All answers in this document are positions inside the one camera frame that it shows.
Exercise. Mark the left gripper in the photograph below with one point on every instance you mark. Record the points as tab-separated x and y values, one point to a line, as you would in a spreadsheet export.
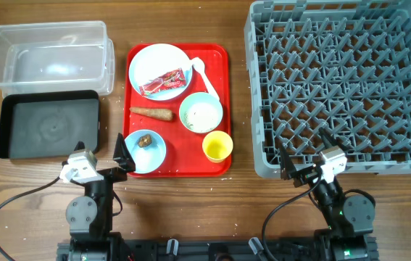
122	160

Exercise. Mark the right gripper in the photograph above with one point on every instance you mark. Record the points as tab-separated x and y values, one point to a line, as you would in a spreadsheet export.
288	170

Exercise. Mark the brown food scrap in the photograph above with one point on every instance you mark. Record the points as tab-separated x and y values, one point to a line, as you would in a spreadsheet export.
144	141

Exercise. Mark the small light blue bowl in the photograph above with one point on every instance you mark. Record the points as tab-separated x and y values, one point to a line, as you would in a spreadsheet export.
147	158

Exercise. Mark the brown carrot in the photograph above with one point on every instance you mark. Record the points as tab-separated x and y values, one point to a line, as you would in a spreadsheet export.
156	113

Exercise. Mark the yellow plastic cup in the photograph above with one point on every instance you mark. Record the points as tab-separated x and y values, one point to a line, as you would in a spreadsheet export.
217	146

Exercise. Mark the red snack wrapper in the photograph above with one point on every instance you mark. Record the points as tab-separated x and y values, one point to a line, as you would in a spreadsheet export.
170	80

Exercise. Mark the white rice pile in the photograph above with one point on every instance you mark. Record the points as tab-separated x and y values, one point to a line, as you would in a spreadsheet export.
201	117

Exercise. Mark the green bowl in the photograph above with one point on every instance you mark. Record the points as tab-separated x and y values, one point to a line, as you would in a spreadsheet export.
199	97

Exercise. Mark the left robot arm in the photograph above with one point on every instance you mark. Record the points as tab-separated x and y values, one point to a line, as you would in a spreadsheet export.
90	215

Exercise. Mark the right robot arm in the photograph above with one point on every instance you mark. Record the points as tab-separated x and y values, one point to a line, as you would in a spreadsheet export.
348	214

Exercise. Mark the black food waste tray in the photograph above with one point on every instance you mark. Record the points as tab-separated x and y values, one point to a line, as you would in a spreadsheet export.
48	124

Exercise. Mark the grey dishwasher rack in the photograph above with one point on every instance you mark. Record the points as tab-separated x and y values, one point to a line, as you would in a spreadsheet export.
342	66

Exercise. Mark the clear plastic waste bin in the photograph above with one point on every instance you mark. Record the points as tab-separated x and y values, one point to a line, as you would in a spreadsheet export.
56	56

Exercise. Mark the red serving tray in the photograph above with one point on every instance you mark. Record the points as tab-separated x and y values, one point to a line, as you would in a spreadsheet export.
184	155

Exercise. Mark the light blue plate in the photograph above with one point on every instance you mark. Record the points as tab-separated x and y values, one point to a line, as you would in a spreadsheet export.
155	60

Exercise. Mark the white plastic spoon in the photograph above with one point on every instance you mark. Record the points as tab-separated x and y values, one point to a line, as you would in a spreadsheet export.
199	66

